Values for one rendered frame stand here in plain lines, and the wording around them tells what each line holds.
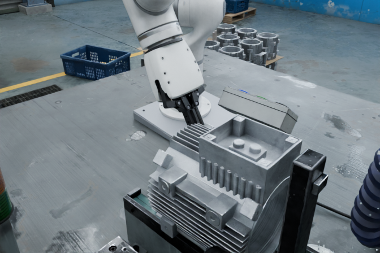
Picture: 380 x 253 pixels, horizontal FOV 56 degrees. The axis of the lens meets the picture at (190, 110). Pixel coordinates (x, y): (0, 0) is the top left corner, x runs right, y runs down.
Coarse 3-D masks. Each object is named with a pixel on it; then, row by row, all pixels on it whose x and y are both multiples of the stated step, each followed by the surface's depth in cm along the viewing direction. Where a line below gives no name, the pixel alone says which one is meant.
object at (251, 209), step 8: (160, 152) 60; (160, 160) 59; (168, 160) 60; (248, 200) 49; (240, 208) 50; (248, 208) 49; (256, 208) 49; (160, 216) 65; (248, 216) 49; (256, 216) 49
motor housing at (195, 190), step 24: (192, 144) 59; (168, 168) 60; (192, 168) 58; (192, 192) 55; (216, 192) 54; (168, 216) 61; (192, 216) 56; (240, 216) 51; (264, 216) 65; (192, 240) 58; (216, 240) 53; (240, 240) 49; (264, 240) 62
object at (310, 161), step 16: (304, 160) 31; (320, 160) 31; (304, 176) 31; (320, 176) 32; (288, 192) 32; (304, 192) 31; (288, 208) 33; (304, 208) 32; (288, 224) 34; (304, 224) 33; (288, 240) 35; (304, 240) 35
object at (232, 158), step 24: (240, 120) 58; (216, 144) 52; (240, 144) 54; (264, 144) 58; (288, 144) 53; (216, 168) 53; (240, 168) 50; (264, 168) 47; (288, 168) 53; (240, 192) 51; (264, 192) 49
